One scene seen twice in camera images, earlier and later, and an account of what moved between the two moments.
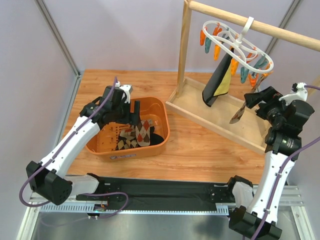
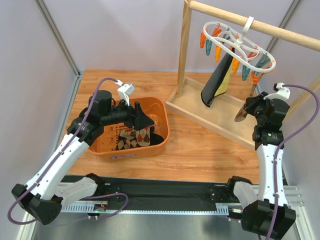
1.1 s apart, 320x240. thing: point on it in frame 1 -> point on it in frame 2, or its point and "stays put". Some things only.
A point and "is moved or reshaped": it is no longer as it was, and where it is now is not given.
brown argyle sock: x=129 y=132 stays put
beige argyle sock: x=237 y=116 is moved or reshaped
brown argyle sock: x=124 y=144 stays put
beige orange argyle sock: x=143 y=132 stays put
